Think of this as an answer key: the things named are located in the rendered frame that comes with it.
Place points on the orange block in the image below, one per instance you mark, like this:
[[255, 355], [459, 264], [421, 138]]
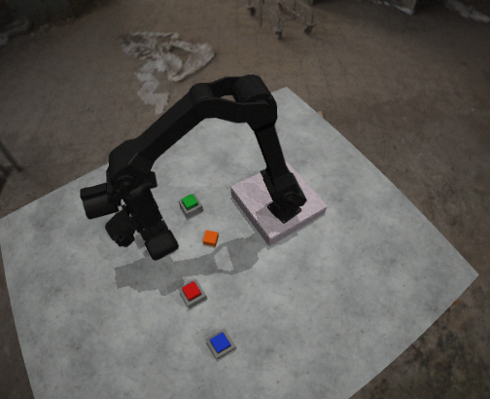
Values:
[[210, 238]]

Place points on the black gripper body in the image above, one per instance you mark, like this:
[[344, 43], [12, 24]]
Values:
[[161, 242]]

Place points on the blue button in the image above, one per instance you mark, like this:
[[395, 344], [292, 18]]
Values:
[[221, 343]]

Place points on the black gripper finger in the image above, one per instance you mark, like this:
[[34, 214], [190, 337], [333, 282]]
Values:
[[144, 234]]

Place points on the red button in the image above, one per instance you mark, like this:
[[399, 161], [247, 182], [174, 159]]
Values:
[[192, 293]]

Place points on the green button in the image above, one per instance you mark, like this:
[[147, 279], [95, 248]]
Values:
[[190, 205]]

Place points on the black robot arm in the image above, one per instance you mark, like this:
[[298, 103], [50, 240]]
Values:
[[129, 176]]

